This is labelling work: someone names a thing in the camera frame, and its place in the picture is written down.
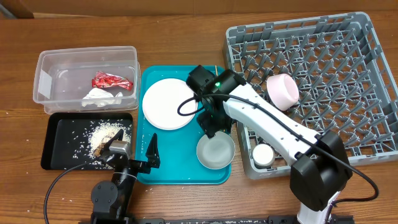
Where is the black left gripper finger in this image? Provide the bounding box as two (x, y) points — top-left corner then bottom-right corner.
(146, 133), (160, 168)
(110, 129), (124, 142)

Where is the grey bowl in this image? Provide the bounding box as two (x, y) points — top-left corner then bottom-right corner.
(197, 131), (235, 170)

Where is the white napkin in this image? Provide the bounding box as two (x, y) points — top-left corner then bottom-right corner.
(81, 88), (123, 108)

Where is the large white plate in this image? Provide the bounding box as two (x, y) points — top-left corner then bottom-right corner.
(142, 78), (194, 131)

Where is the red snack wrapper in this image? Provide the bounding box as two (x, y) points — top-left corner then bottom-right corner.
(91, 71), (133, 91)

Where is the white cup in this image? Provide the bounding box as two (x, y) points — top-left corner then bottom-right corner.
(252, 144), (275, 169)

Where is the small pink bowl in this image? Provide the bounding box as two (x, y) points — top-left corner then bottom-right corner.
(266, 73), (299, 111)

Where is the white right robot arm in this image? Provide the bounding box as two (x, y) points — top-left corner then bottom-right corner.
(186, 65), (379, 223)

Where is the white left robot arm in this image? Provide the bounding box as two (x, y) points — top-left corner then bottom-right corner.
(44, 129), (160, 224)

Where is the spilled white rice pile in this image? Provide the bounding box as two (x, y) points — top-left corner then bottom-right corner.
(72, 119), (132, 170)

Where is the teal plastic tray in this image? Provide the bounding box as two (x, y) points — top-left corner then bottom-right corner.
(135, 65), (231, 185)

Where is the black tray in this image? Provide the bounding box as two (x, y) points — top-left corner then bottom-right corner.
(40, 113), (133, 170)

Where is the clear plastic bin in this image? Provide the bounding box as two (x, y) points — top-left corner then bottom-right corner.
(33, 46), (141, 114)

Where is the grey dish rack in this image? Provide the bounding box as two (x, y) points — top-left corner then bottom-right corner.
(223, 12), (397, 166)

